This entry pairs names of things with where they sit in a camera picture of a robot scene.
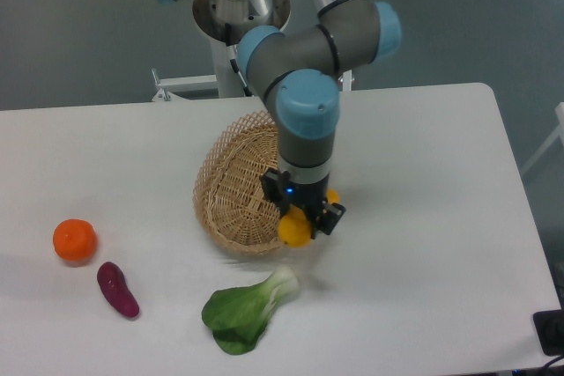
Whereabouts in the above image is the white frame at right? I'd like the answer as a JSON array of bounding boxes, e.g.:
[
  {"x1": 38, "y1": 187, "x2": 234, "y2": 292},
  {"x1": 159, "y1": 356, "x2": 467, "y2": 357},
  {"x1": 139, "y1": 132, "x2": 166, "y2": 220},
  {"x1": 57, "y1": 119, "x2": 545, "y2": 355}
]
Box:
[{"x1": 520, "y1": 102, "x2": 563, "y2": 181}]

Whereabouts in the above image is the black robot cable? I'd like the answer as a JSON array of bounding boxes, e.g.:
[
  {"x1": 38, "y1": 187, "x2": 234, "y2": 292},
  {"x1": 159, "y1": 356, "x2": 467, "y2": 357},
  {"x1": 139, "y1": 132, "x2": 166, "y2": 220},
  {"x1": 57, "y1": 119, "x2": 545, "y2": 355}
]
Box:
[{"x1": 224, "y1": 22, "x2": 253, "y2": 98}]

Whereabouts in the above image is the woven wicker basket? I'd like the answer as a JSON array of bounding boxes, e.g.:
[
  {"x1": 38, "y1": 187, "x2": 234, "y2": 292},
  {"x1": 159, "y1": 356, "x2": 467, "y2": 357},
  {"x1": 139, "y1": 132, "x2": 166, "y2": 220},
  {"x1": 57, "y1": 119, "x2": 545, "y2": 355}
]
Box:
[{"x1": 193, "y1": 111, "x2": 283, "y2": 255}]

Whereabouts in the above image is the green bok choy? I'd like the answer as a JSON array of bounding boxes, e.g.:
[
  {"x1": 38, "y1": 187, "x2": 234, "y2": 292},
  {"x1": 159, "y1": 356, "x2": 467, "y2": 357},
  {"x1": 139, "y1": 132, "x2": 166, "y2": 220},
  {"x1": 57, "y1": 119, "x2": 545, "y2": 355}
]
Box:
[{"x1": 201, "y1": 266, "x2": 301, "y2": 356}]

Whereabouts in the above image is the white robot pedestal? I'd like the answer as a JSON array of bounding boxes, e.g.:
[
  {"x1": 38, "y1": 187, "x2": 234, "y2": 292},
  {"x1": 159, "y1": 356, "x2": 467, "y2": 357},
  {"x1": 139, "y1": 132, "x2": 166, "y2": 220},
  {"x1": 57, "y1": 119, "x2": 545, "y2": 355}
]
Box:
[{"x1": 151, "y1": 0, "x2": 354, "y2": 102}]

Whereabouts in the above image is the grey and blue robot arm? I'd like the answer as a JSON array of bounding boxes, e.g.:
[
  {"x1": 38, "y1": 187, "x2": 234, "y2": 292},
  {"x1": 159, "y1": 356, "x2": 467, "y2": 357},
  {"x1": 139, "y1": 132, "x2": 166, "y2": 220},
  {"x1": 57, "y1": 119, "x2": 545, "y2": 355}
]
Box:
[{"x1": 160, "y1": 0, "x2": 402, "y2": 243}]

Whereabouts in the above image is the purple sweet potato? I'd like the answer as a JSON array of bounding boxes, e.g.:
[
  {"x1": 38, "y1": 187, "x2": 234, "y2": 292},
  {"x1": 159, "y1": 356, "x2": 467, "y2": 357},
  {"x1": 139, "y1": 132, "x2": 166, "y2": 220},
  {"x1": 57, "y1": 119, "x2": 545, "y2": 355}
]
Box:
[{"x1": 97, "y1": 262, "x2": 140, "y2": 319}]

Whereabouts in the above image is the black device at table edge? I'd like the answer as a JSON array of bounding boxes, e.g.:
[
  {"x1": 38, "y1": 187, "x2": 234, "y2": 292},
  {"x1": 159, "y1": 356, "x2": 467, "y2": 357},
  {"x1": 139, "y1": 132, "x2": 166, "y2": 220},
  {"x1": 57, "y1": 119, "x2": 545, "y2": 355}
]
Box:
[{"x1": 532, "y1": 309, "x2": 563, "y2": 356}]

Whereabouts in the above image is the orange tangerine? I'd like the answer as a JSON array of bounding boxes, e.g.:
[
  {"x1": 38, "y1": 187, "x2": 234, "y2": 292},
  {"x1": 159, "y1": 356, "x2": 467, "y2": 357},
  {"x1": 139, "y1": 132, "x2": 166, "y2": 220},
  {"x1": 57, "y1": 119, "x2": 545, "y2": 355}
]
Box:
[{"x1": 52, "y1": 218, "x2": 98, "y2": 262}]

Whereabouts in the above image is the yellow mango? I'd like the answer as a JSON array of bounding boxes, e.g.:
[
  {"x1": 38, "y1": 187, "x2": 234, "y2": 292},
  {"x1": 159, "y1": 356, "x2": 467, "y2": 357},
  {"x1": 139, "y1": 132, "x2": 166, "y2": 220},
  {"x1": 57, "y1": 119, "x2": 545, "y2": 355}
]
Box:
[{"x1": 278, "y1": 188, "x2": 340, "y2": 247}]

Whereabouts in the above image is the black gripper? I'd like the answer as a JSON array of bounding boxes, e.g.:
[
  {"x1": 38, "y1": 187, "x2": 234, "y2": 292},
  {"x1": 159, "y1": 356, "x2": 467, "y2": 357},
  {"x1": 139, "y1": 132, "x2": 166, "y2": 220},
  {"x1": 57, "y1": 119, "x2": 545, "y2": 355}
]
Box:
[{"x1": 260, "y1": 168, "x2": 345, "y2": 240}]

